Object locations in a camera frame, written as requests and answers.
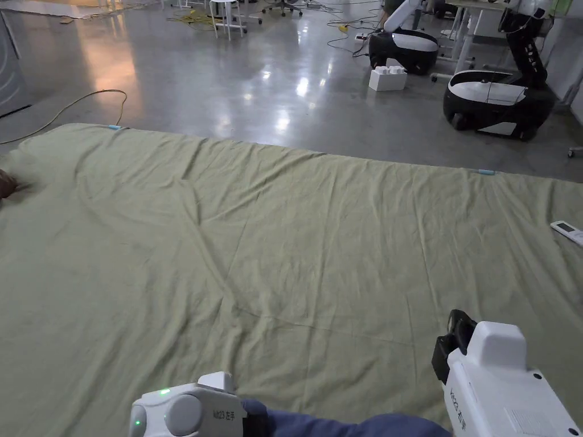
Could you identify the white desk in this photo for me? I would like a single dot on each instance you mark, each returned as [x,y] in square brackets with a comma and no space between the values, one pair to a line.
[465,41]

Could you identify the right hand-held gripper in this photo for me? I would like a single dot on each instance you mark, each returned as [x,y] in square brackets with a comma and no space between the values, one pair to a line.
[496,391]

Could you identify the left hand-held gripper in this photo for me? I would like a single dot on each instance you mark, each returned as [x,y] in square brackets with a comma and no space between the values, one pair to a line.
[182,412]

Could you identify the blue sheet clip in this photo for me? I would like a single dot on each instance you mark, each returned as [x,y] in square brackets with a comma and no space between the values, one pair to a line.
[486,172]
[115,126]

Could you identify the dark blue shirt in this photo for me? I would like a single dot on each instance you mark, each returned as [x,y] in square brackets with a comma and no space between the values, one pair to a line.
[355,425]

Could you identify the bed with pale green sheet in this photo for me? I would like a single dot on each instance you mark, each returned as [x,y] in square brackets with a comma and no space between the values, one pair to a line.
[291,236]

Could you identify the washing machine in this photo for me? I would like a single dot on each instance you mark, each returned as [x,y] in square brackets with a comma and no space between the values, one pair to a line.
[11,68]

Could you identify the white remote control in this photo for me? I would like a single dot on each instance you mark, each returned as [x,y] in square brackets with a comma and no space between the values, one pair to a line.
[568,231]

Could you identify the white foam box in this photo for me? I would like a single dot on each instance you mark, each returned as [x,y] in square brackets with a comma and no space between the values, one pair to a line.
[387,78]

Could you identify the black and white robot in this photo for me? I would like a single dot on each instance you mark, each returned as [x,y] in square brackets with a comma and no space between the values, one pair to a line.
[496,98]
[405,45]

